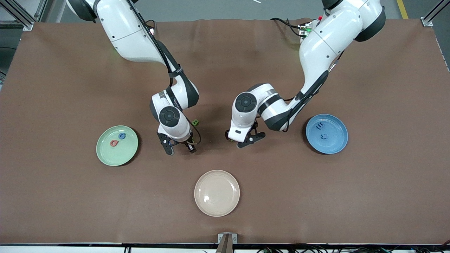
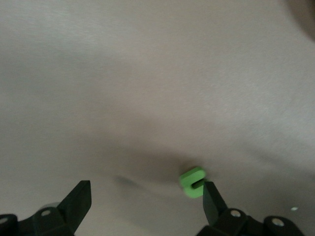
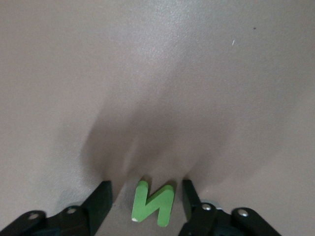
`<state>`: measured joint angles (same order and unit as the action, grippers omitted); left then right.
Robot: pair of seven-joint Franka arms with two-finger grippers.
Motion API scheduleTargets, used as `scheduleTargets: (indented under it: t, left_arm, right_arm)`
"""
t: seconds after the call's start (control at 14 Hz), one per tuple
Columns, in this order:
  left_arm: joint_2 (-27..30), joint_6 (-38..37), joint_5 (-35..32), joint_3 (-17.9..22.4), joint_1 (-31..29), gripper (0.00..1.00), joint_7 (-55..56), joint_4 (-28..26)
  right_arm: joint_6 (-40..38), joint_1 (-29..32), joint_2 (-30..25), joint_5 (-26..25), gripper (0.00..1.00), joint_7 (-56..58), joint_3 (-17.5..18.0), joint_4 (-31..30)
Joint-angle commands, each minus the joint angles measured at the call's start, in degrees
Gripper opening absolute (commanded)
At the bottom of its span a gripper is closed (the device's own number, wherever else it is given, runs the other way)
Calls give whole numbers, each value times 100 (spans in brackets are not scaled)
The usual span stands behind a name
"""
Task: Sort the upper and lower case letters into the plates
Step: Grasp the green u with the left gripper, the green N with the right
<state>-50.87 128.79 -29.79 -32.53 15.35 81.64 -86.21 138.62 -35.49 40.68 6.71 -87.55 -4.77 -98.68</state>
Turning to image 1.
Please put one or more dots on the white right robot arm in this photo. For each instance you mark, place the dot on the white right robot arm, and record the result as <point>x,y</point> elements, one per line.
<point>123,31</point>

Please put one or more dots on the red capital letter D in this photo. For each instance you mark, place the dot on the red capital letter D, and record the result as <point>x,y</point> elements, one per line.
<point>111,143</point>

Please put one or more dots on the blue capital letter G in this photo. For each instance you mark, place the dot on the blue capital letter G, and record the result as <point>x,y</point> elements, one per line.
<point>119,136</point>

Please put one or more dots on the grey metal mount bracket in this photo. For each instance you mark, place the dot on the grey metal mount bracket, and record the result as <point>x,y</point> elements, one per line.
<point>227,239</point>

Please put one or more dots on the green plate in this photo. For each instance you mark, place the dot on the green plate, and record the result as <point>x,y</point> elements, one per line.
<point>109,154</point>

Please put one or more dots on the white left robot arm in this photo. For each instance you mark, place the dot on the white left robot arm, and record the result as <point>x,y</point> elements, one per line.
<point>327,42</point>

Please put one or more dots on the brown table mat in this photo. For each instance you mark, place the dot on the brown table mat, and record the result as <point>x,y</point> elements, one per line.
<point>70,196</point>

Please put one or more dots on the blue plate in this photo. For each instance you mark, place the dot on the blue plate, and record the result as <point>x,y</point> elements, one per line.
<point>334,144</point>

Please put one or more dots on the cream plate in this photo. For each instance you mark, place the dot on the cream plate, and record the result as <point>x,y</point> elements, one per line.
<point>217,196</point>

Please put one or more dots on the yellow floor tape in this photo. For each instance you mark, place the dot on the yellow floor tape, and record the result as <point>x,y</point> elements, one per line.
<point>402,8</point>

